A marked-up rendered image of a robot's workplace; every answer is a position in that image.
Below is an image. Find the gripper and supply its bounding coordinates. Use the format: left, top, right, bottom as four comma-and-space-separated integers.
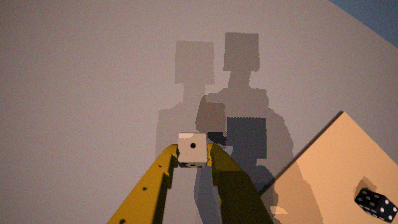
107, 143, 274, 224

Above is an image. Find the orange flat mat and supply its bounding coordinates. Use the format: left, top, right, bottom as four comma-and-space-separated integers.
259, 111, 398, 224

